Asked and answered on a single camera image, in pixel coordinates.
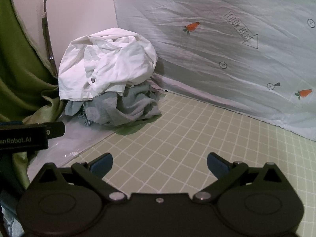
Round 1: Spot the light blue carrot-print quilt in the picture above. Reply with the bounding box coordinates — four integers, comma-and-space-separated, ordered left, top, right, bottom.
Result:
114, 0, 315, 140

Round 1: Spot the white garment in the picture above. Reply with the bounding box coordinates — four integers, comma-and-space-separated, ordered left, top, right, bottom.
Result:
58, 28, 157, 101

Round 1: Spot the white chair backrest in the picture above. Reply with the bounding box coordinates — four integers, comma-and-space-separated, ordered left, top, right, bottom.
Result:
46, 0, 118, 69

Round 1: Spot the blue plaid garment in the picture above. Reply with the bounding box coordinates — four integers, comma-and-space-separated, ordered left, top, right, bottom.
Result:
78, 110, 91, 126

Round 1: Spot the clear zipper storage bag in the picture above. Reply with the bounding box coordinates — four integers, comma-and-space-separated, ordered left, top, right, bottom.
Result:
27, 119, 113, 179

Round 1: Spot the grey-blue crumpled garment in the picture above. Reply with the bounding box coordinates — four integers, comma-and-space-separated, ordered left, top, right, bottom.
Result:
64, 81, 161, 127

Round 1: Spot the olive green curtain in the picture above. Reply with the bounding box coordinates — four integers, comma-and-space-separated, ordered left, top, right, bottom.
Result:
0, 0, 66, 191

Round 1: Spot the green grid bed sheet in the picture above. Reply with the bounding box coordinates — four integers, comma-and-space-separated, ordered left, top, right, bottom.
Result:
74, 93, 315, 236

